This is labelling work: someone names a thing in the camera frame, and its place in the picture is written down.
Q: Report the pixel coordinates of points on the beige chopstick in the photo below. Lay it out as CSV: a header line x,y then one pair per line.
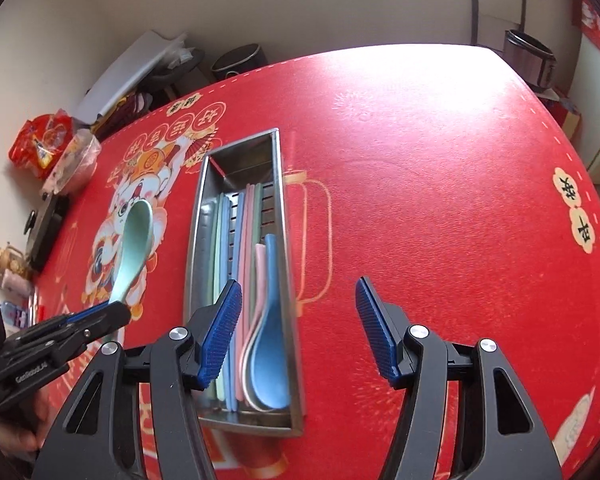
x,y
256,220

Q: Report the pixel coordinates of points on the black flat device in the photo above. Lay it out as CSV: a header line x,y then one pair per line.
x,y
47,232

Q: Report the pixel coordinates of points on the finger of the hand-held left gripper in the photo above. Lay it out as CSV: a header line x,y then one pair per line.
x,y
105,315
100,337

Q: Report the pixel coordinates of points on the dark red cloth pile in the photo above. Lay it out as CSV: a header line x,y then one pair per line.
x,y
127,112

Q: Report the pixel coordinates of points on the black trash bin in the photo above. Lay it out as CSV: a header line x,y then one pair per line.
x,y
240,62

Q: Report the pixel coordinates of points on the red snack bag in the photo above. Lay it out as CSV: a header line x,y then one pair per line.
x,y
37,145

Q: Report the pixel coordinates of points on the clear plastic food container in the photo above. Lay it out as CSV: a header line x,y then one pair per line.
x,y
72,162

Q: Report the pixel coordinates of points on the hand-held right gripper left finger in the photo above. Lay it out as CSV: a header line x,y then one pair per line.
x,y
222,340

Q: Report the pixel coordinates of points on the pastel packets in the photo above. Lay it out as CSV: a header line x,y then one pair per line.
x,y
17,290

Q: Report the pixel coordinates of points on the red yellow paper bag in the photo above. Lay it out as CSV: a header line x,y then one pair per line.
x,y
565,115

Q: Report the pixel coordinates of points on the mint green spoon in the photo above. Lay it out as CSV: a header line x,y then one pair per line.
x,y
135,240

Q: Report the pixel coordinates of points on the stainless steel utensil tray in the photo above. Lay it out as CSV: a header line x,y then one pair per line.
x,y
285,240

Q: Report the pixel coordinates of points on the dark stool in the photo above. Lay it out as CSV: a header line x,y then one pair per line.
x,y
172,80

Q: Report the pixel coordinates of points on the pale pink spoon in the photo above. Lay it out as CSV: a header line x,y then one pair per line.
x,y
260,270

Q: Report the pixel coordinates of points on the light blue spoon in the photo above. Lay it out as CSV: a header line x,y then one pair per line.
x,y
267,375

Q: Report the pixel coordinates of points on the white foam board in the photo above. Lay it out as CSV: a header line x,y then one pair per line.
x,y
130,75

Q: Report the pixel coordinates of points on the silver black rice cooker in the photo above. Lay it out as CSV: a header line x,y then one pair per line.
x,y
530,62

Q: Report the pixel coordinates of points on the red printed tablecloth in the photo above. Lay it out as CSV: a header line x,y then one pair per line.
x,y
430,210

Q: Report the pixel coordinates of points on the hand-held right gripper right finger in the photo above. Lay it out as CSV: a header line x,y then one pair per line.
x,y
377,335

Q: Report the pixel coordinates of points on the person's left forearm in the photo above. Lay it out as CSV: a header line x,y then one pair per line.
x,y
15,430

